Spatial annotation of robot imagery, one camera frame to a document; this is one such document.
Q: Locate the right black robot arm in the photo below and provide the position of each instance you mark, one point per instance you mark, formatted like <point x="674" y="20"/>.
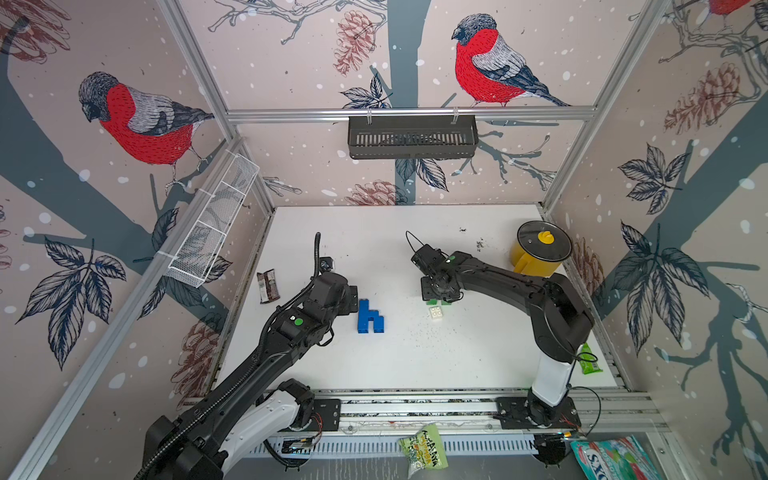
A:
<point x="560" y="320"/>

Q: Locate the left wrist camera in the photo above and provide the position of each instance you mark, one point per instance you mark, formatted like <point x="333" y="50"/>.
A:
<point x="326" y="264"/>

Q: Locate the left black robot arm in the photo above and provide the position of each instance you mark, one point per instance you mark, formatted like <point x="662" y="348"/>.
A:
<point x="193" y="445"/>

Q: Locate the white small lego brick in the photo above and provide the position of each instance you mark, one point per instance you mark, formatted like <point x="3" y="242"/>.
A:
<point x="435" y="312"/>

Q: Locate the white wire mesh shelf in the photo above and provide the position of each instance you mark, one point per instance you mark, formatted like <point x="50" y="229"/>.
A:
<point x="198" y="260"/>

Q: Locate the colourful tissue packet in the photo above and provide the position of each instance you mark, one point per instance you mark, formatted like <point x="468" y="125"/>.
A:
<point x="617" y="459"/>

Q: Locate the green candy wrapper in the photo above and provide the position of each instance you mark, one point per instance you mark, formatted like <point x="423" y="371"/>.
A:
<point x="588" y="361"/>

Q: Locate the blue long lego brick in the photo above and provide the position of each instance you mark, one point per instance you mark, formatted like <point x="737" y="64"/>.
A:
<point x="369" y="320"/>

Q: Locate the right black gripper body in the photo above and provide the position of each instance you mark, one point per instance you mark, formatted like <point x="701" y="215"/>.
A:
<point x="430" y="289"/>

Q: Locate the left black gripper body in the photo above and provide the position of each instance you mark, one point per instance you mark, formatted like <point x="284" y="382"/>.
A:
<point x="345" y="306"/>

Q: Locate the green snack packet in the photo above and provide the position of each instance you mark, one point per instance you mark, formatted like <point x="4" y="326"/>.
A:
<point x="424" y="450"/>

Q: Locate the brown snack wrapper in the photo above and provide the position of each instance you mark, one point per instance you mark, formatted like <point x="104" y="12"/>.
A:
<point x="268" y="290"/>

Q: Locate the yellow pot with lid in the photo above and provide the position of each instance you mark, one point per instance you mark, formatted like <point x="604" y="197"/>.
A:
<point x="540" y="248"/>

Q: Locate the black hanging wire basket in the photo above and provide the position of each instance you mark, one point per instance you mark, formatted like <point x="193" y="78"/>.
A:
<point x="412" y="137"/>

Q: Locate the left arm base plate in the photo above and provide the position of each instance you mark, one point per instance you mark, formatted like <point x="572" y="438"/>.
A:
<point x="321" y="415"/>

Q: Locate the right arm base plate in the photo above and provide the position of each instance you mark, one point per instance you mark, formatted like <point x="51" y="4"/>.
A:
<point x="518" y="413"/>

